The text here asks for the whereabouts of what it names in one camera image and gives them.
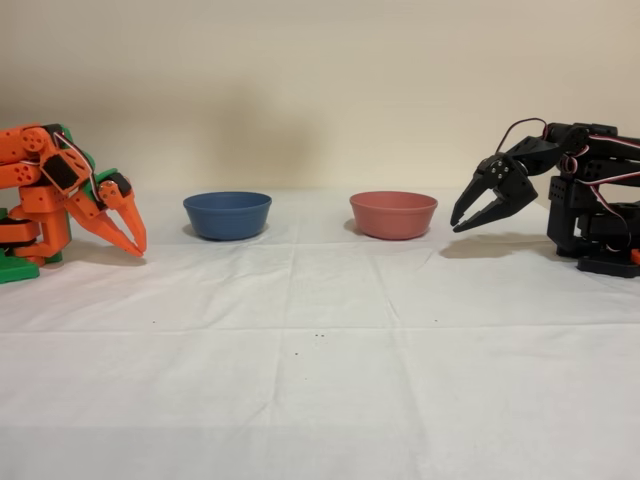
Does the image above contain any red bowl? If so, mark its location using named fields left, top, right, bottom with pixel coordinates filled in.
left=349, top=191, right=439, bottom=241

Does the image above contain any blue bowl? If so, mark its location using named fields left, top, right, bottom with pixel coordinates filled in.
left=182, top=191, right=273, bottom=241

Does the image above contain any white tablecloth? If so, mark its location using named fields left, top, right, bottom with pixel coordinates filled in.
left=0, top=187, right=640, bottom=480

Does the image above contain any thin looped gripper cable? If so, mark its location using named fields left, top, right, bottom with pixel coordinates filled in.
left=492, top=117, right=551, bottom=156

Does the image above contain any red white servo cable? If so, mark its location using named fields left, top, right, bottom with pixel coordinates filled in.
left=562, top=130, right=640, bottom=251

